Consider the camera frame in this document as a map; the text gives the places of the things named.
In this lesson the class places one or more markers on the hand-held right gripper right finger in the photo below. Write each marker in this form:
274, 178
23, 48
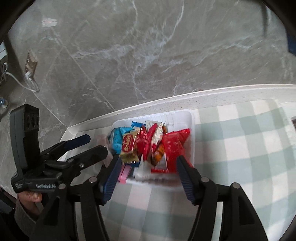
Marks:
186, 183

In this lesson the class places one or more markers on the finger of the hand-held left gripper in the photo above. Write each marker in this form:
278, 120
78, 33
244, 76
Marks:
78, 140
92, 153

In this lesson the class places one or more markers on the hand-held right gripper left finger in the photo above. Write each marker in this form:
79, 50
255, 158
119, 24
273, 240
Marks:
112, 180

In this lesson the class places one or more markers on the pink snack packet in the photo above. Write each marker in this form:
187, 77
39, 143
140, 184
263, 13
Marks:
123, 173

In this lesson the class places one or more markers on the light blue snack packet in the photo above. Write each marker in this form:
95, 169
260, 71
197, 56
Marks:
116, 139

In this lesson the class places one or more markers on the gold red snack packet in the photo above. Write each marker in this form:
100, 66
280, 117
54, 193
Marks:
128, 144

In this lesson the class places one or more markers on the large red snack packet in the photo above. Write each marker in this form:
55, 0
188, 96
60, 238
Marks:
173, 143

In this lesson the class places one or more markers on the dark red patterned candy packet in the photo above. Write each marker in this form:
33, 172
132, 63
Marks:
141, 139

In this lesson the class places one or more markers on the blue cookie packet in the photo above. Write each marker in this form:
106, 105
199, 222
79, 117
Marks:
136, 124

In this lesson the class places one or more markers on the narrow red snack packet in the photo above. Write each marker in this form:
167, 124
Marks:
149, 136

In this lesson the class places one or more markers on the white plastic tray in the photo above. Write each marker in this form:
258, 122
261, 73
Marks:
178, 118

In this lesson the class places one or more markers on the person's left hand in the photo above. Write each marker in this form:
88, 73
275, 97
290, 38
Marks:
29, 199

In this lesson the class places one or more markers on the green white checked cloth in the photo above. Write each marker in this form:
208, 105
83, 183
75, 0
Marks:
242, 162

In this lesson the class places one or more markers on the gold wall socket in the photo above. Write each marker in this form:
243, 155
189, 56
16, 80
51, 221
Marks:
30, 63

